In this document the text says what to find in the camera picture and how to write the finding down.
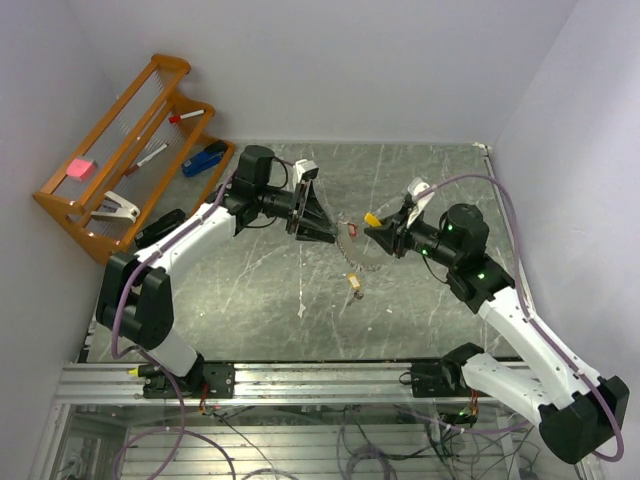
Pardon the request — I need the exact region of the blue stapler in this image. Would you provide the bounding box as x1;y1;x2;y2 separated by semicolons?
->
181;140;228;178

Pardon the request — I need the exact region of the yellow key tag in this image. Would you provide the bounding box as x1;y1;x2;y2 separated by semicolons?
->
347;273;361;290

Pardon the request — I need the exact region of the orange wooden rack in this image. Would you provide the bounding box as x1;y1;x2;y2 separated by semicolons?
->
33;54;216;264

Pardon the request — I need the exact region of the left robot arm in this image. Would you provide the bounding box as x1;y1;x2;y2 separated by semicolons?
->
95;145;338;397

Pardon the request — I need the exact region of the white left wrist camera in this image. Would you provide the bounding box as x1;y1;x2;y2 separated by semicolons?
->
292;159;319;187

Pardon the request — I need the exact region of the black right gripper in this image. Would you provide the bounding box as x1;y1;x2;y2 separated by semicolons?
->
365;204;461;269

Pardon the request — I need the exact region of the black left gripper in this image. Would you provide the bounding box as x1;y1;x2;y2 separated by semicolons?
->
256;179;338;245

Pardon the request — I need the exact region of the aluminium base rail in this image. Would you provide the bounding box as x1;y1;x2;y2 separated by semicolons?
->
54;362;470;407

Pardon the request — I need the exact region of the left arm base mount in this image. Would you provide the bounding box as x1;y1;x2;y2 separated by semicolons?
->
143;361;236;399

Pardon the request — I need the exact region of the white stapler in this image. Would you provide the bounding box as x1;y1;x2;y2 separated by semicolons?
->
91;191;140;224

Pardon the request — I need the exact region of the black stapler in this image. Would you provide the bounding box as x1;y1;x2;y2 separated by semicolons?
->
134;208;186;249

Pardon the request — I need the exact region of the red capped marker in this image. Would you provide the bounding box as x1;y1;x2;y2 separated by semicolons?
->
169;109;205;124

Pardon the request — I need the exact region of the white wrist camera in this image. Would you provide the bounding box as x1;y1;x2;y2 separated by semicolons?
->
400;177;434;229
292;159;319;187

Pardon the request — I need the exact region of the brown tipped marker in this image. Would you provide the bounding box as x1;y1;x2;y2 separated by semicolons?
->
124;143;169;176

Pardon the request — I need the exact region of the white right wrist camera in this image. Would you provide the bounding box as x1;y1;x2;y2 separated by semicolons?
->
400;177;434;229

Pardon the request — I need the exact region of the pink eraser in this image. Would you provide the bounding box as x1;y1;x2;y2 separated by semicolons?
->
66;157;98;182

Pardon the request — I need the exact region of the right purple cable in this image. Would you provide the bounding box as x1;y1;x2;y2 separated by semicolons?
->
414;173;626;462

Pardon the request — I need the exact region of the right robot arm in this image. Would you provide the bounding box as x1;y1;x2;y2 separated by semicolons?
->
364;204;629;465

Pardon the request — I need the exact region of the large keyring with yellow handle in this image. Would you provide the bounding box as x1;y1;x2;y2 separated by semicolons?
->
336;212;392;272

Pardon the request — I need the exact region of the yellow tipped tool on rail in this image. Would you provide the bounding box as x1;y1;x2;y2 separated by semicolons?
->
128;365;162;378

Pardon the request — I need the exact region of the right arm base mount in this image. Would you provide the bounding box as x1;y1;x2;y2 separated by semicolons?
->
398;343;485;399

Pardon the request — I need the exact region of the silver key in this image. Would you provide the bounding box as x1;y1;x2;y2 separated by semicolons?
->
347;291;364;306

